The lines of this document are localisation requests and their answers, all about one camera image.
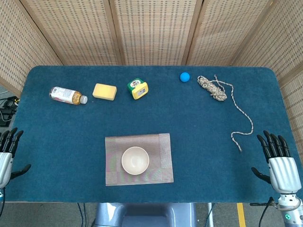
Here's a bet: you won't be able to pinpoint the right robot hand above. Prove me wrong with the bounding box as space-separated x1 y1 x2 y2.
251 130 301 195

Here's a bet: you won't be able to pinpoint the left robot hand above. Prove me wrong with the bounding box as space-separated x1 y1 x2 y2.
0 127 32 189

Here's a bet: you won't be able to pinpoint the gray woven placemat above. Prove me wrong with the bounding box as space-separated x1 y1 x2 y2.
105 133 175 187

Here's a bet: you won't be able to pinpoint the cream bowl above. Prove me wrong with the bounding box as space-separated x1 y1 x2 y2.
121 146 150 175

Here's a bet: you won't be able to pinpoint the blue-gray robot base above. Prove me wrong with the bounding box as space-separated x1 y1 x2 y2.
93 202 198 227

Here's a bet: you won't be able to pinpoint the blue carpet table cover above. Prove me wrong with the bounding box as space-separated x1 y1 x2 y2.
0 65 299 203

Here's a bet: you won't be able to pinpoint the metal table leg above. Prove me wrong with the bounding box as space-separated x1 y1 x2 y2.
206 202 215 227

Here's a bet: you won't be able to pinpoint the plastic tea bottle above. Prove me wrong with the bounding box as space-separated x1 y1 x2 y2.
49 86 89 105

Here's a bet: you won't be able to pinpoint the yellow sponge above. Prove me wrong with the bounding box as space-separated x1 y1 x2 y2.
92 83 117 102

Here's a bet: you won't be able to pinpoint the yellow green lidded container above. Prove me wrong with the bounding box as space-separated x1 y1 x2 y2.
126 78 149 100

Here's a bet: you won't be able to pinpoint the bamboo folding screen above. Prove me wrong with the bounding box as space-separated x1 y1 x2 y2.
0 0 303 137

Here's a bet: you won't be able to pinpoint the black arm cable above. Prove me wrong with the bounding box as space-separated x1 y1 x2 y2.
258 197 280 227

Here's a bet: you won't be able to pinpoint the black equipment with cables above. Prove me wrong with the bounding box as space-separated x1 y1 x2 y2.
0 96 20 127

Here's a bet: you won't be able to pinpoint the dark cables under table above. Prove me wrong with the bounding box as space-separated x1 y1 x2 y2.
77 202 88 227

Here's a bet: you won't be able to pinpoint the speckled rope bundle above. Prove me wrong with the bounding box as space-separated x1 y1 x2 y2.
197 74 254 152

